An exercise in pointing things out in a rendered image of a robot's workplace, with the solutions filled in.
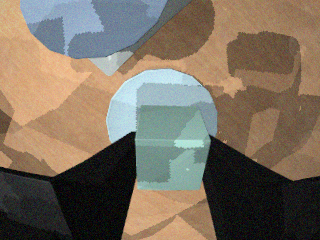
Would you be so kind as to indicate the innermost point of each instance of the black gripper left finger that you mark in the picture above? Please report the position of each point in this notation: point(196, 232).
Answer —
point(87, 202)

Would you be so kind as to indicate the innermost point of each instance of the pale green cube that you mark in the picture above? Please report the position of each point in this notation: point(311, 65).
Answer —
point(172, 145)

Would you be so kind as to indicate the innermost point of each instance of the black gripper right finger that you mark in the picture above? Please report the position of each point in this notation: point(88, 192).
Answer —
point(250, 202)

